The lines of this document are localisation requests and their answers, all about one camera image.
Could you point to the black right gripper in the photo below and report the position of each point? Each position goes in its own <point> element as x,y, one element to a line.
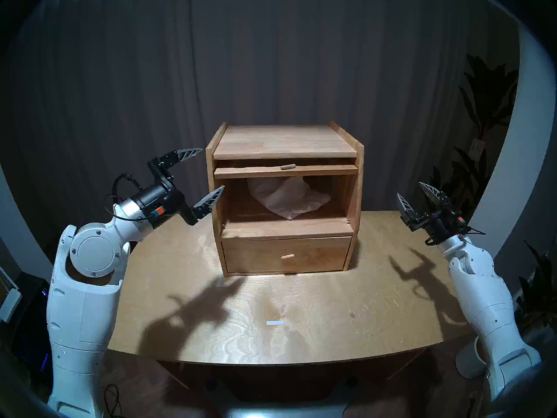
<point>439,230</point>

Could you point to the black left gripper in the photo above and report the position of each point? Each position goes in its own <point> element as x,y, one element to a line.
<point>161,193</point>

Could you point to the white shirt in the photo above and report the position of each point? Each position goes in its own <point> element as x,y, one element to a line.
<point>283,197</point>

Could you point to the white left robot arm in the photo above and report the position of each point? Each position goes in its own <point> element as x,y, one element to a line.
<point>82,299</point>

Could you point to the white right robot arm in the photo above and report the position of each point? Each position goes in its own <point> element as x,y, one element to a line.
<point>487,299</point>

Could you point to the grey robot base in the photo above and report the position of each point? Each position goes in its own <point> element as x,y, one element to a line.
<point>296,410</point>

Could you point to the wooden drawer with knob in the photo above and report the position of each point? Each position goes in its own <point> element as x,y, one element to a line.
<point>252,256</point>

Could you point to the white plant label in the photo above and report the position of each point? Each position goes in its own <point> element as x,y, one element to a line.
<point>478,147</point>

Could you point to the wooden cabinet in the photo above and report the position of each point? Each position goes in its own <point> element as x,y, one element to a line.
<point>283,140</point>

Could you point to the white curved partition panel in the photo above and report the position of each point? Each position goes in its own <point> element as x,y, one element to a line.
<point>26,251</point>
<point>522,160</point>

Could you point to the tall dark leafy plant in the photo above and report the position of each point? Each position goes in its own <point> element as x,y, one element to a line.
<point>487,99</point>

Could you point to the dark spiky potted plant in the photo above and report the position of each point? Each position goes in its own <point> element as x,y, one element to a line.
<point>539,291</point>

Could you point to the grey pleated curtain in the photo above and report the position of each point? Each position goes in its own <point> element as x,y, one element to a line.
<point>261,51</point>

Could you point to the white round plant pot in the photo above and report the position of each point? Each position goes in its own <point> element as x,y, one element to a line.
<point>468,365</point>

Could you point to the white box device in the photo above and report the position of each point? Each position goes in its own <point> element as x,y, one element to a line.
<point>9,304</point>

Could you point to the black computer tower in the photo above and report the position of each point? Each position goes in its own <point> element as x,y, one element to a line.
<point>30,334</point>

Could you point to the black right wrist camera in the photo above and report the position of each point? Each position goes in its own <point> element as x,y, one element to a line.
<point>460,223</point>

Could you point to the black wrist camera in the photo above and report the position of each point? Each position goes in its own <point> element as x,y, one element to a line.
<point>460,223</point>
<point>159,214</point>

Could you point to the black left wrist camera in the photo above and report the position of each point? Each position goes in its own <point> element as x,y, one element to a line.
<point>159,214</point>

